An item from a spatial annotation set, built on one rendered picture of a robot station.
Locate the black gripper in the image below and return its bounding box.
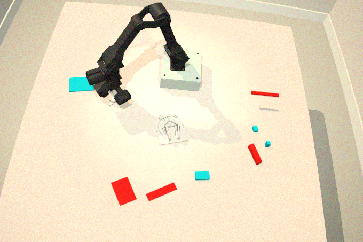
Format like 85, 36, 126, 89
106, 76, 131, 105

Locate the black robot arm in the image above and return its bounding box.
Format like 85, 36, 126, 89
85, 2, 189, 98

